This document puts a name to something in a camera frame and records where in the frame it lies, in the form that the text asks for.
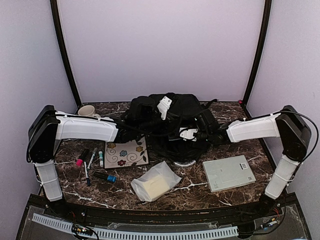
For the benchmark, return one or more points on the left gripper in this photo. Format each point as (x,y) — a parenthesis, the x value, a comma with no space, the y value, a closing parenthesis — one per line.
(169,121)

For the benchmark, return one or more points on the grey notebook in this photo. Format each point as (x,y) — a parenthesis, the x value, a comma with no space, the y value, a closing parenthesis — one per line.
(228,173)

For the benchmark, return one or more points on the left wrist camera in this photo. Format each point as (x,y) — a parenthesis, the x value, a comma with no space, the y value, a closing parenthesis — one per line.
(163,107)

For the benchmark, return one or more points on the cream mug with plant print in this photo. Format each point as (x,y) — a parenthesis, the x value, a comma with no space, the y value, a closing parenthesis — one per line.
(88,111)

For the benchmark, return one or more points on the right black frame post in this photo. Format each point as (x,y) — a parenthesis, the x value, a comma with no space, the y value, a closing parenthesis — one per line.
(259,51)

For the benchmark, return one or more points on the black marker with blue cap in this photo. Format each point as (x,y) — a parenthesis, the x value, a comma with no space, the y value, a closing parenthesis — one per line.
(104,176)

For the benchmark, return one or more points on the white glue stick green cap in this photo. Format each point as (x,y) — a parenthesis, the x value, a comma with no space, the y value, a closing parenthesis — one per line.
(101,158)

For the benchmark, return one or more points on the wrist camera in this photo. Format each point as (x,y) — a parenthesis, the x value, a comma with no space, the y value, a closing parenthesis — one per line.
(163,107)
(206,122)

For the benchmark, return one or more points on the square floral ceramic plate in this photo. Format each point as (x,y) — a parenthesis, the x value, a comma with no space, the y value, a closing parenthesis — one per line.
(126,155)

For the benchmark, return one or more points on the black front table rail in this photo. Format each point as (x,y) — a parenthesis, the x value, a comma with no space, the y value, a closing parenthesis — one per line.
(101,203)

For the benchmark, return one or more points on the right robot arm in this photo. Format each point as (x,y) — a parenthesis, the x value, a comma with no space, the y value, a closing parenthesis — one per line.
(287,124)

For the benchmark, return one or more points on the black marker with pink cap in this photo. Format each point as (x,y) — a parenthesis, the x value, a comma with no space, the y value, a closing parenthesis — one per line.
(82,157)

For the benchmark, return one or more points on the white slotted cable duct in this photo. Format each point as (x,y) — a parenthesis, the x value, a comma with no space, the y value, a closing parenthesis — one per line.
(134,232)

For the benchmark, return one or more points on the black frame post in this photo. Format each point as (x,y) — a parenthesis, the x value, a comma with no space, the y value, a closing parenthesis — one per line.
(63,51)
(259,51)

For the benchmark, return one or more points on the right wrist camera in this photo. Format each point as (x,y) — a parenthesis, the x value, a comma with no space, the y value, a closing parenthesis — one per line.
(206,122)

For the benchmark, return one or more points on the grey white marker pen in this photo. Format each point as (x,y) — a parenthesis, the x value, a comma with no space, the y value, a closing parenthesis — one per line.
(92,158)

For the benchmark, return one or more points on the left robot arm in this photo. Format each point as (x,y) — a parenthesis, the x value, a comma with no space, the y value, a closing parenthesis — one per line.
(52,126)

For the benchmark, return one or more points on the black student backpack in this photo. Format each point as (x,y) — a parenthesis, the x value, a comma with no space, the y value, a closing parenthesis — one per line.
(185,107)

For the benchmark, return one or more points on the blue white pen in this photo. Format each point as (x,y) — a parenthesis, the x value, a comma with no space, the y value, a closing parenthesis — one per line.
(88,182)

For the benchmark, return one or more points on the left black frame post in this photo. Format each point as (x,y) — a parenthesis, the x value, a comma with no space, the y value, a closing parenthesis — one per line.
(63,51)

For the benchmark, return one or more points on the white bag with yellow sponge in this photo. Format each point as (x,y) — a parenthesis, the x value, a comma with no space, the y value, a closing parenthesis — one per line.
(156,182)

